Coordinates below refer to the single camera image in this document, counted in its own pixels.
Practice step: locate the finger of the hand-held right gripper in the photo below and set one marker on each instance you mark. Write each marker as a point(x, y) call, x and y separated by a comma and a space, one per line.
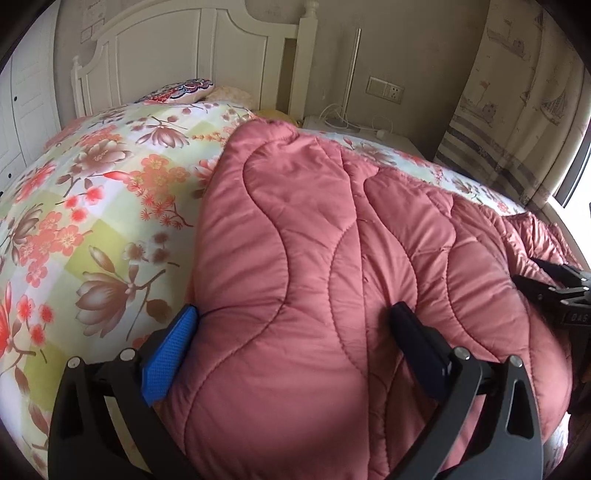
point(549, 290)
point(565, 271)

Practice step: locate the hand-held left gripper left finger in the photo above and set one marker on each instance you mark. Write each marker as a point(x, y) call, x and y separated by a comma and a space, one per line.
point(168, 355)

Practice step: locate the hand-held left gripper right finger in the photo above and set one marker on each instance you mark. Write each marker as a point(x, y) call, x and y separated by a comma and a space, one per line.
point(415, 344)

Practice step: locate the pink quilted coat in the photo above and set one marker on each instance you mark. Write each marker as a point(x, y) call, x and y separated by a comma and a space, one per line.
point(300, 300)

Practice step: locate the window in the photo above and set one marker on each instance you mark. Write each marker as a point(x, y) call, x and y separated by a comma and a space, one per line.
point(577, 184)

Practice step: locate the floral bed sheet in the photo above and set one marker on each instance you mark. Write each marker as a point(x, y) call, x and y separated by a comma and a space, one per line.
point(101, 221)

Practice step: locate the ship print curtain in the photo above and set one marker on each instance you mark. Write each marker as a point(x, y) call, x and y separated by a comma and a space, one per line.
point(521, 106)

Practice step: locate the white nightstand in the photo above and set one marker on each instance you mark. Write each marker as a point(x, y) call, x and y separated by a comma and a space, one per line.
point(397, 141)

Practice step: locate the yellow pillow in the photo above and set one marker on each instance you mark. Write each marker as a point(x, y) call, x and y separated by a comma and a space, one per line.
point(274, 115)

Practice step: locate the patterned purple pillow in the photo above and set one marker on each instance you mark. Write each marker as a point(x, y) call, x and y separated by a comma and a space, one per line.
point(180, 90)

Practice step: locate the pale pink pillow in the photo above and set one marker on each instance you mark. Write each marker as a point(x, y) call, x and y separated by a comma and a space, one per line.
point(231, 96)

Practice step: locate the white wardrobe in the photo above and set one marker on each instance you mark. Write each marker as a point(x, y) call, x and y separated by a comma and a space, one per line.
point(27, 120)

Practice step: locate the white wooden headboard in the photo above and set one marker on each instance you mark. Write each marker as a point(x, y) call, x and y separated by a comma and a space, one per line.
point(184, 50)

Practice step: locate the beige wall socket plate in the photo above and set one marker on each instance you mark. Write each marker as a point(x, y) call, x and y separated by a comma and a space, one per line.
point(385, 88)

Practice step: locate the paper wall notice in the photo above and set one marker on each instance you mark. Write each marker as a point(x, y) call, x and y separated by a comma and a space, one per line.
point(94, 21)

